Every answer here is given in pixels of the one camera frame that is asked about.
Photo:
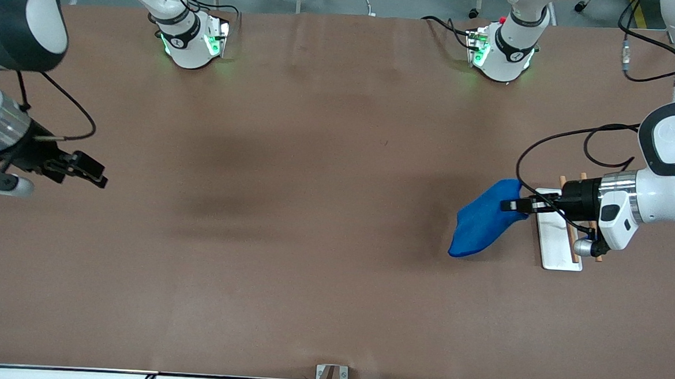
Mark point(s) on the white rack with wooden bars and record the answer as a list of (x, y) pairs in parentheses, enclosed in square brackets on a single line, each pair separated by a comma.
[(554, 247)]

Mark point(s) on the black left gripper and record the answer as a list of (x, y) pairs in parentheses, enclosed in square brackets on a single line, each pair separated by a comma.
[(581, 200)]

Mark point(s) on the black caster wheel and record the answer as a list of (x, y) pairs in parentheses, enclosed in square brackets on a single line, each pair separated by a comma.
[(582, 5), (474, 13)]

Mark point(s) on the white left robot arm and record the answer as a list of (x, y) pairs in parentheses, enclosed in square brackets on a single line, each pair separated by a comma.
[(672, 195)]

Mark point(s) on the blue microfibre towel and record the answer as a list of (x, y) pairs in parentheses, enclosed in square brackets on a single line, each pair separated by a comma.
[(483, 220)]

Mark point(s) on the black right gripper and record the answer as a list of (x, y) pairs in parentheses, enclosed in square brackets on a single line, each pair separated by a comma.
[(32, 154)]

